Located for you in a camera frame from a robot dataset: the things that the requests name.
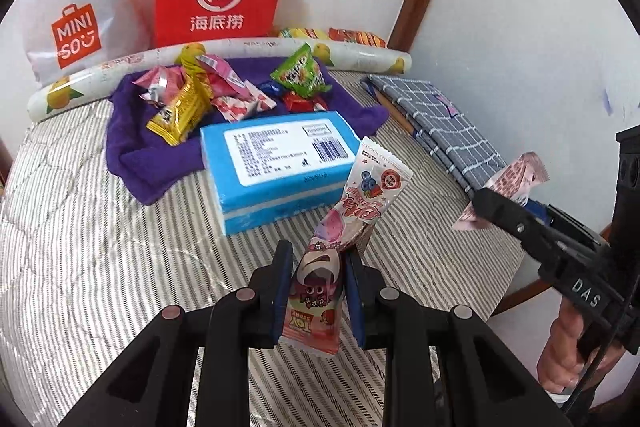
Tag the pink silver snack packet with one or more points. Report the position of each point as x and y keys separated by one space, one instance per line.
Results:
x=160 y=85

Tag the small red snack packet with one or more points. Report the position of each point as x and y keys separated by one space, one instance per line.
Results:
x=295 y=104

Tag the white Miniso plastic bag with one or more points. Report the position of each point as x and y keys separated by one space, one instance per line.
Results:
x=44 y=40

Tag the green snack packet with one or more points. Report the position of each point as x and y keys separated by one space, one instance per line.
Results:
x=301 y=74

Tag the pink patterned snack packet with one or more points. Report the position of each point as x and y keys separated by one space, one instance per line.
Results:
x=515 y=181

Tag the orange chips bag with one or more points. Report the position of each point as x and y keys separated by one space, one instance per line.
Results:
x=356 y=36

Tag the grey checked folded cloth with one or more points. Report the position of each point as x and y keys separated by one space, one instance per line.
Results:
x=450 y=138

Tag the yellow snack packet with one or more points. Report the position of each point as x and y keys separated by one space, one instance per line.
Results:
x=175 y=121

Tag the right hand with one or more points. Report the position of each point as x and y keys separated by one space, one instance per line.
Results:
x=560 y=364

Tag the blue snack packet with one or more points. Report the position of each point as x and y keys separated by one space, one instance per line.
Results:
x=273 y=89

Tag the small pink candy packet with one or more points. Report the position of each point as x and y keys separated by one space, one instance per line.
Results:
x=222 y=79

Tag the blue tissue pack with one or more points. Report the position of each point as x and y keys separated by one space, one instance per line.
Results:
x=267 y=169

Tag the lemon print rolled mat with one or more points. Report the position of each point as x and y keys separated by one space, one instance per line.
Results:
x=100 y=81

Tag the pink cartoon snack stick packet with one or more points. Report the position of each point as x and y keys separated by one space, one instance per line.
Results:
x=313 y=314

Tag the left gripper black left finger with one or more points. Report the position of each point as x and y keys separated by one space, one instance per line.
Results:
x=198 y=357

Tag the striped quilted bed cover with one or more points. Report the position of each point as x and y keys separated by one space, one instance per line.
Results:
x=85 y=266

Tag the red white lychee jelly packet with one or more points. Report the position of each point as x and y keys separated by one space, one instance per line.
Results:
x=234 y=109

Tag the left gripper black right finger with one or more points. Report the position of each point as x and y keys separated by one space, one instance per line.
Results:
x=442 y=368

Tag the yellow chips bag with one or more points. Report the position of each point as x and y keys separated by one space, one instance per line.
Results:
x=296 y=32

